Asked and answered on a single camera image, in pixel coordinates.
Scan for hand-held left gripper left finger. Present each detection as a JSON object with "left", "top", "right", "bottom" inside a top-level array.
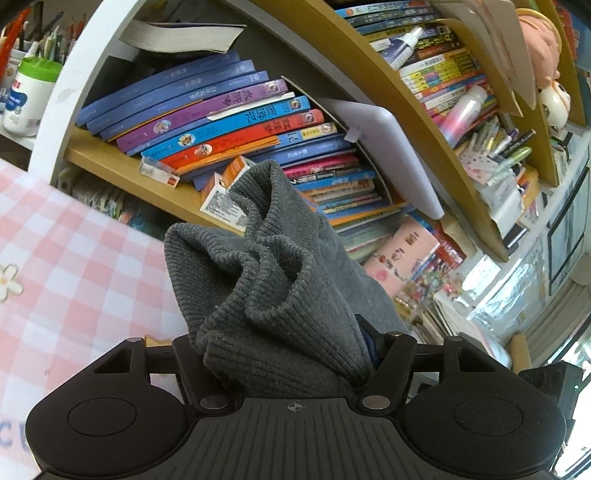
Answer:
[{"left": 92, "top": 336, "right": 232, "bottom": 411}]

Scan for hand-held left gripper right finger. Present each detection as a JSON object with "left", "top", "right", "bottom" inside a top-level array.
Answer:
[{"left": 358, "top": 318, "right": 500, "bottom": 411}]

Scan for stack of books and papers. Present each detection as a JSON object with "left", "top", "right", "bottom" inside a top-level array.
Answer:
[{"left": 416, "top": 291, "right": 513, "bottom": 365}]

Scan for pink cartoon desk mat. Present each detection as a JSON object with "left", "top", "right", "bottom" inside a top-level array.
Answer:
[{"left": 0, "top": 159, "right": 195, "bottom": 480}]

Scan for small white orange box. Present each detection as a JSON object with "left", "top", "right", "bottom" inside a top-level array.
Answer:
[{"left": 139, "top": 156, "right": 180, "bottom": 188}]

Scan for white flat panel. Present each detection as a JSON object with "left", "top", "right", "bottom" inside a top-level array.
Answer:
[{"left": 318, "top": 98, "right": 445, "bottom": 220}]

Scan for wooden bookshelf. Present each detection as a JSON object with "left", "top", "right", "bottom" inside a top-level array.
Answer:
[{"left": 28, "top": 0, "right": 591, "bottom": 370}]

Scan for clear pen holder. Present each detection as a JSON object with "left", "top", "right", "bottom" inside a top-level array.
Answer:
[{"left": 455, "top": 117, "right": 539, "bottom": 185}]

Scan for pink gradient bottle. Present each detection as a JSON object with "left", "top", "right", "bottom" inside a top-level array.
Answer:
[{"left": 438, "top": 84, "right": 489, "bottom": 148}]

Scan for row of colourful slim books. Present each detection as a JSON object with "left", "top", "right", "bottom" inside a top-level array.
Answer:
[{"left": 76, "top": 51, "right": 407, "bottom": 232}]

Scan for row of colourful paperback books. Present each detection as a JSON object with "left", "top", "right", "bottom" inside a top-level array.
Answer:
[{"left": 335, "top": 0, "right": 502, "bottom": 116}]

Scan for white spray bottle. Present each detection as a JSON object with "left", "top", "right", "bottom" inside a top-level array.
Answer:
[{"left": 379, "top": 25, "right": 424, "bottom": 71}]

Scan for white bottle green cap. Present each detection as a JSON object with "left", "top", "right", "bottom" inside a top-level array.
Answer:
[{"left": 1, "top": 58, "right": 63, "bottom": 137}]

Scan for beige cardboard sheet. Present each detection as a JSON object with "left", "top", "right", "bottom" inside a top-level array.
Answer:
[{"left": 434, "top": 0, "right": 536, "bottom": 109}]

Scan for pink haired doll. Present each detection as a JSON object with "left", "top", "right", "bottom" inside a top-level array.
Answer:
[{"left": 515, "top": 7, "right": 575, "bottom": 130}]

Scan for cup of pens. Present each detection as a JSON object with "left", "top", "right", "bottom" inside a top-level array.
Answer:
[{"left": 0, "top": 0, "right": 88, "bottom": 65}]

